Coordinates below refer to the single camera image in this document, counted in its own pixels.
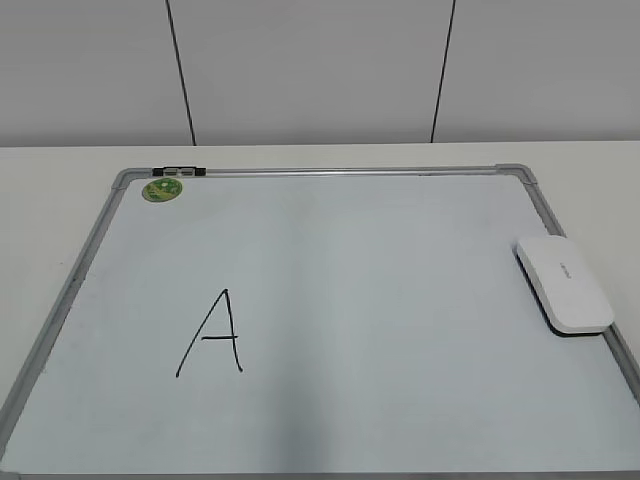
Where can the white whiteboard eraser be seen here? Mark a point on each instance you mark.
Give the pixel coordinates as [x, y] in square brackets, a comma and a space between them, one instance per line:
[571, 297]

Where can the white magnetic whiteboard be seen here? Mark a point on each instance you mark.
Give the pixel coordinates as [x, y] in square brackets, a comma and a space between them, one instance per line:
[336, 322]

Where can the green round magnet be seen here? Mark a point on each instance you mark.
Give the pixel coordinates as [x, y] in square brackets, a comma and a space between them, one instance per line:
[162, 190]

